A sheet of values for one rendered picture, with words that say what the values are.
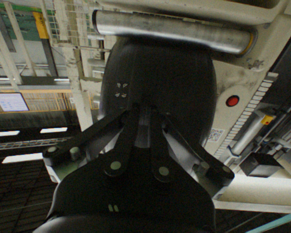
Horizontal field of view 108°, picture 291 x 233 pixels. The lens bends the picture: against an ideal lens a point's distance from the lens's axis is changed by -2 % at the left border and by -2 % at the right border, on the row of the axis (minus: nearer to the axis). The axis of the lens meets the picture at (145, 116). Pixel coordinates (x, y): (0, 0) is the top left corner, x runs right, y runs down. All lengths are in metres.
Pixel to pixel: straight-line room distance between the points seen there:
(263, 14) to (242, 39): 0.04
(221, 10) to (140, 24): 0.15
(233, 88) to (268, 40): 0.18
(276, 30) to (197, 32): 0.13
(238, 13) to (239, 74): 0.20
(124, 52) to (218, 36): 0.20
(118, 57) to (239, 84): 0.38
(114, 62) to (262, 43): 0.30
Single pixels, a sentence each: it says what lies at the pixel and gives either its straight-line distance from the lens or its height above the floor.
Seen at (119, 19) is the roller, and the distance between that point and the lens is 0.30.
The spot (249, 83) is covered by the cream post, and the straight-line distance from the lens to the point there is 0.49.
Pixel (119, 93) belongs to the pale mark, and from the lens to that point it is 0.24.
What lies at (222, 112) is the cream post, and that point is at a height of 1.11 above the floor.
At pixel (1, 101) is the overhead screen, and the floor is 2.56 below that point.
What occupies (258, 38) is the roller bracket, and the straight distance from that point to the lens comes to 0.36.
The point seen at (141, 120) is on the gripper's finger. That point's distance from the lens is 0.16.
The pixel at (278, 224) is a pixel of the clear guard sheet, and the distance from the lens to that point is 0.70.
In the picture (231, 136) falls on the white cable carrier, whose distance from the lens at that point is 0.62.
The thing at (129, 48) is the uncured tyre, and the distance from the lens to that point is 0.29.
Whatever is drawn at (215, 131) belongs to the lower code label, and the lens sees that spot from 0.54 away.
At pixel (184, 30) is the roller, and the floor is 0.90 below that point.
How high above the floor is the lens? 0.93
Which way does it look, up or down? 33 degrees up
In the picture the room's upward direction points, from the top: 172 degrees counter-clockwise
